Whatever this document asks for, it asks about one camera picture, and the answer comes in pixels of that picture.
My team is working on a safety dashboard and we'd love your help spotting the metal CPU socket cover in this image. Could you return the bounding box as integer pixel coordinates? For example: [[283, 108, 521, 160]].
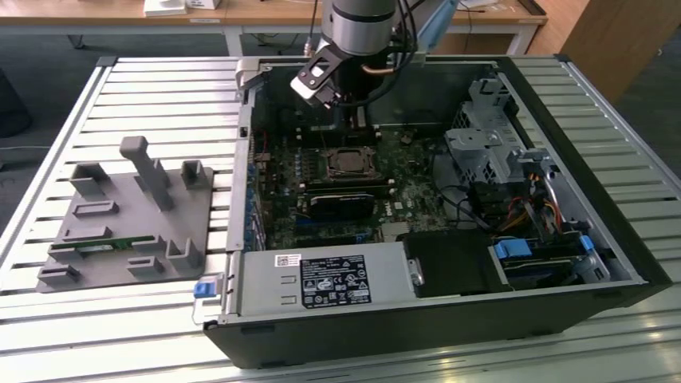
[[323, 147, 382, 180]]

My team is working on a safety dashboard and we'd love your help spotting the black plastic drive cover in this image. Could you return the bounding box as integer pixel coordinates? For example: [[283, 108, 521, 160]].
[[403, 231, 511, 298]]

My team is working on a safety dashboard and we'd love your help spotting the grey metal disk bay cage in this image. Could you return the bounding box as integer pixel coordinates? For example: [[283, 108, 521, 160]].
[[443, 77, 549, 188]]

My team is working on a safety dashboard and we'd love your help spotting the black graphics card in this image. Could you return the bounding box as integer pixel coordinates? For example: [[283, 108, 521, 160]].
[[306, 192, 377, 219]]

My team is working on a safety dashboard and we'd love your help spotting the green motherboard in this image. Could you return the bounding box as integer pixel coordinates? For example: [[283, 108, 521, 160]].
[[249, 127, 479, 251]]

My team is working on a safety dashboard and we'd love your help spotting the hard disk in blue carrier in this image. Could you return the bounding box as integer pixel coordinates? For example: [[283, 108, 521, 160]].
[[491, 235, 581, 288]]

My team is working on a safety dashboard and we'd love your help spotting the wooden cabinet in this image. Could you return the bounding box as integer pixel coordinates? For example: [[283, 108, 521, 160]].
[[557, 0, 681, 105]]

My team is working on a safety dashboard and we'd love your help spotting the wooden desk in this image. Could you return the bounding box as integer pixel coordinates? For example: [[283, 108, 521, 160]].
[[0, 0, 549, 57]]

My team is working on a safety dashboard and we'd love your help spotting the grey power supply unit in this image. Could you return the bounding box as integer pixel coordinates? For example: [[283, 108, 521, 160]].
[[235, 245, 414, 316]]

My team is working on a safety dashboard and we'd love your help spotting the grey parts rack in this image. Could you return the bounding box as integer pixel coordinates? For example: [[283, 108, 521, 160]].
[[34, 135, 214, 294]]

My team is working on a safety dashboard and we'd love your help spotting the green RAM stick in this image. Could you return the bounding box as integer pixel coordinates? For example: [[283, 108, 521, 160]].
[[76, 237, 161, 251]]

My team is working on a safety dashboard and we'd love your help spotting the black open PC case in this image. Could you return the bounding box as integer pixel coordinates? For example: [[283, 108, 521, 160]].
[[201, 53, 674, 370]]

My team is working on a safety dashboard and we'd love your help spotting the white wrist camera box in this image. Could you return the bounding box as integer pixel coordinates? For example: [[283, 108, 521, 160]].
[[289, 50, 345, 109]]

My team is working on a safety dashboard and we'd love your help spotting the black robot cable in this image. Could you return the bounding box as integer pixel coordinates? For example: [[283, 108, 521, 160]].
[[385, 0, 425, 105]]

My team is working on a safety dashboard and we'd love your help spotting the coloured power wire bundle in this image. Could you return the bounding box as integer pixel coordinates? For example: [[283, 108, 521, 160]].
[[498, 195, 565, 233]]

